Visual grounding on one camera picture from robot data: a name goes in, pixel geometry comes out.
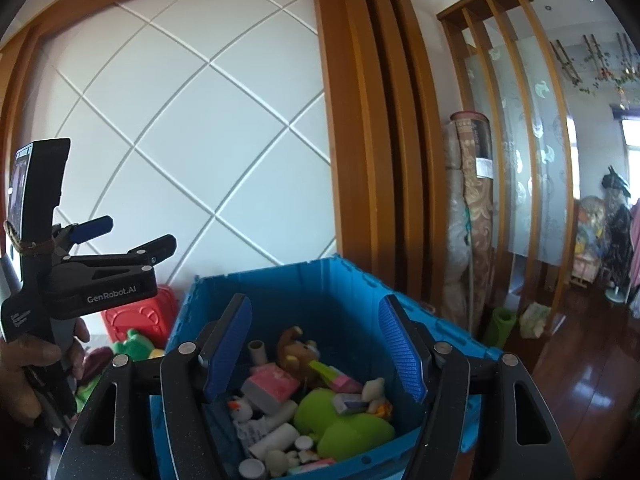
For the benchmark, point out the brown bear plush toy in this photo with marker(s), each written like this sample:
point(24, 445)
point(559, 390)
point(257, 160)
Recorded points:
point(295, 355)

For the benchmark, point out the white printed packet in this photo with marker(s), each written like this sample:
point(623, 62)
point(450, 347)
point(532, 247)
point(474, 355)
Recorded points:
point(250, 432)

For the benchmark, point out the small white plush toy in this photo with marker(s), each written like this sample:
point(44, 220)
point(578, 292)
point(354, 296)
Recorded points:
point(372, 389)

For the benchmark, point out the white and green bag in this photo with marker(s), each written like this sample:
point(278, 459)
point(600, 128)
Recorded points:
point(534, 320)

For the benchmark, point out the clothes pile on rack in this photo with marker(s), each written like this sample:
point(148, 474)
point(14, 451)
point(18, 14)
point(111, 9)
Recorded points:
point(617, 235)

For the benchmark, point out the wooden wall pillar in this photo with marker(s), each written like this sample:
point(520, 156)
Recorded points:
point(380, 135)

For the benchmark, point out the red toy suitcase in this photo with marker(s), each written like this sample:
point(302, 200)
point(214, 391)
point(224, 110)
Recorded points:
point(145, 317)

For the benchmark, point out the dark maroon plush toy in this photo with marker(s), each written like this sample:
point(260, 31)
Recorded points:
point(97, 365)

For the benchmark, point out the hanging vine decoration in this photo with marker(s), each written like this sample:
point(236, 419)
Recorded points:
point(600, 60)

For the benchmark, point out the person's left hand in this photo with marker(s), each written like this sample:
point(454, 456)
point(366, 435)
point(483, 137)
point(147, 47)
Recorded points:
point(20, 385)

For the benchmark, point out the white cylinder roll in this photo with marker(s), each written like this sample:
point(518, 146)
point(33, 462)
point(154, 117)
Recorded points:
point(258, 355)

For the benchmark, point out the brown patterned rolled carpet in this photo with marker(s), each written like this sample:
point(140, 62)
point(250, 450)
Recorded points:
point(477, 235)

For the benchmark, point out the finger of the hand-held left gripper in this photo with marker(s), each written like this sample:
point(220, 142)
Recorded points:
point(92, 229)
point(150, 252)

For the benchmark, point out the white round jar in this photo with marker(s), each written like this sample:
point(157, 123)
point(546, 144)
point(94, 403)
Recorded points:
point(251, 470)

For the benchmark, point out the green rolled yoga mat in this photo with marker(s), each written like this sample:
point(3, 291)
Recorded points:
point(501, 327)

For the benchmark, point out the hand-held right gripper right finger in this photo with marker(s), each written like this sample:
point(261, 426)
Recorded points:
point(402, 350)

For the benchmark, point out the white lint roller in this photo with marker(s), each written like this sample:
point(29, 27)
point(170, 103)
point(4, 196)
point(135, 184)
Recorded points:
point(272, 440)

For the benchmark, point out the window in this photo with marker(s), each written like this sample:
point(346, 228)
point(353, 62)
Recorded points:
point(631, 130)

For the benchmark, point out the small yellow orange toy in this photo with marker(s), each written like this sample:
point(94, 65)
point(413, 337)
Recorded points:
point(382, 409)

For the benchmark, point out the flat pink box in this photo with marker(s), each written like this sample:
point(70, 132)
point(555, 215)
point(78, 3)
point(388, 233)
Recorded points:
point(312, 466)

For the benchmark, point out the green frog plush toy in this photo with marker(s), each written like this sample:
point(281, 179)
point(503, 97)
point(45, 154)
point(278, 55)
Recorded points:
point(135, 342)

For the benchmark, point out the grey rolled carpet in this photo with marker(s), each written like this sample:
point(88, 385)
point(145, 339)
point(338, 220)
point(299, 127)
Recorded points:
point(457, 235)

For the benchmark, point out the white snowman toy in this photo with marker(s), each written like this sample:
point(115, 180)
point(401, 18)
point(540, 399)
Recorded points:
point(241, 410)

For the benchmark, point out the white medicine bottle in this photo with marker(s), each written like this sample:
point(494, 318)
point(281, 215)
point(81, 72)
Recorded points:
point(303, 445)

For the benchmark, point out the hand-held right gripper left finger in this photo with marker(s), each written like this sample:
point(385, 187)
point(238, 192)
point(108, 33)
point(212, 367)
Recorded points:
point(230, 350)

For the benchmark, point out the small white and blue box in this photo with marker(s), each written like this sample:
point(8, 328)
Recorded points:
point(350, 403)

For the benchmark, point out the lime green plush toy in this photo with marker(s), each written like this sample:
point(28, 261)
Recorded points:
point(340, 430)

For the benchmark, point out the pink tissue pack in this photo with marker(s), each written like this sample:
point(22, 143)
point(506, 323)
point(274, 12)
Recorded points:
point(270, 387)

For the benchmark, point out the blue plastic crate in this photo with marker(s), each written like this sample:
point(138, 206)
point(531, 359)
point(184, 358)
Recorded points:
point(325, 300)

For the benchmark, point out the wooden slat glass partition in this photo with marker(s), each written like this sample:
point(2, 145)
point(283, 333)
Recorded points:
point(525, 160)

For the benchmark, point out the green cloth toy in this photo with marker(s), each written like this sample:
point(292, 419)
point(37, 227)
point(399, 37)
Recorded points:
point(87, 392)

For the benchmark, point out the small cream plush toy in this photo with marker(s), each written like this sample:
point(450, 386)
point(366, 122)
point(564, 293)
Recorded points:
point(280, 462)

